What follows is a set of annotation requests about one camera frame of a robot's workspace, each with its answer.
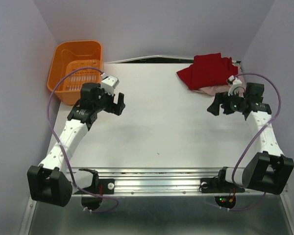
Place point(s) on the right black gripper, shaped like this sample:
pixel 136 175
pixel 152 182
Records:
pixel 222 99

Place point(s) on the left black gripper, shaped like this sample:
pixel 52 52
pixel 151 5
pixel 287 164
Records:
pixel 118 107

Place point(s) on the red pleated skirt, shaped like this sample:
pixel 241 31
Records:
pixel 208 71

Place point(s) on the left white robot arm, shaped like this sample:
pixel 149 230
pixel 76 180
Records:
pixel 53 180

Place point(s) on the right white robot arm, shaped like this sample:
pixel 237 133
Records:
pixel 269 170

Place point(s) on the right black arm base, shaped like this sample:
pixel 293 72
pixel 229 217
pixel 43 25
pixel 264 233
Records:
pixel 218 184

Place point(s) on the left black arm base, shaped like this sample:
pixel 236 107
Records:
pixel 100 186

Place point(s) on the pink pleated skirt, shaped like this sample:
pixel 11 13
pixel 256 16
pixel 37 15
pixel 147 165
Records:
pixel 211 91

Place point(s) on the orange plastic basket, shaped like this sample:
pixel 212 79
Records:
pixel 69 56

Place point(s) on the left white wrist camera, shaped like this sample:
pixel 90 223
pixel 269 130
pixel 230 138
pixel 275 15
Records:
pixel 109 83

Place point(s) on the aluminium rail frame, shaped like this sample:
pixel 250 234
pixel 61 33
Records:
pixel 157 151

